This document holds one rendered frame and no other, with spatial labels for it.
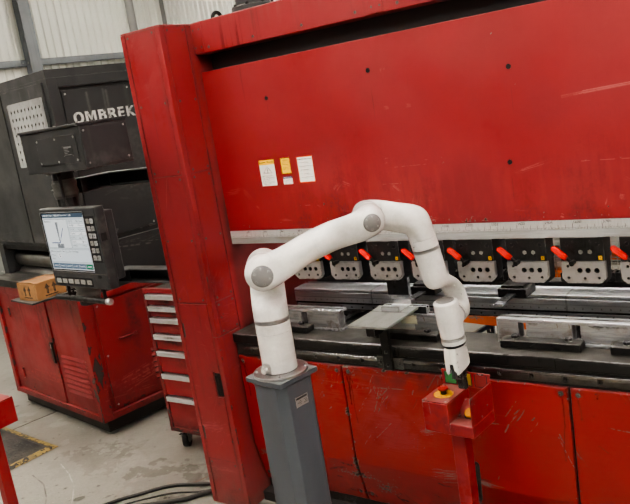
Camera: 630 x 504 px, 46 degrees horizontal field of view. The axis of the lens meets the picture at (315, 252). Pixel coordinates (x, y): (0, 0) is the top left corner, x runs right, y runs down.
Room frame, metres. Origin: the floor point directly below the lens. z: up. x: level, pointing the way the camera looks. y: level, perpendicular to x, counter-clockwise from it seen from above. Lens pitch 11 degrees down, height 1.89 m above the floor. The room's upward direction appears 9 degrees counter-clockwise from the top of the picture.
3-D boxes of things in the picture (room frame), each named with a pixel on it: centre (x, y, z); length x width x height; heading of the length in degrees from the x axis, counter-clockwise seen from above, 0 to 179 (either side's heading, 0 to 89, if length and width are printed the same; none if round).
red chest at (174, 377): (4.20, 0.67, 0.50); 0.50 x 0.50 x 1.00; 53
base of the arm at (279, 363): (2.45, 0.18, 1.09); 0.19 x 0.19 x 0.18
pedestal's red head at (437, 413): (2.53, -0.42, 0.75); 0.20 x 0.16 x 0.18; 48
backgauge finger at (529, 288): (2.90, -0.75, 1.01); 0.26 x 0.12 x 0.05; 143
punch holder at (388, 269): (3.03, -0.30, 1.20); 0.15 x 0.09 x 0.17; 53
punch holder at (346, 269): (3.15, -0.14, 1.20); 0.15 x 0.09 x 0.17; 53
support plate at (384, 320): (2.90, -0.23, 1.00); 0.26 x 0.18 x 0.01; 143
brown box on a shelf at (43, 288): (4.45, 1.68, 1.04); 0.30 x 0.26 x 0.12; 44
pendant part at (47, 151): (3.38, 0.98, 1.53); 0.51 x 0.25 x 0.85; 47
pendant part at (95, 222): (3.28, 1.00, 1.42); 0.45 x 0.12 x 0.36; 47
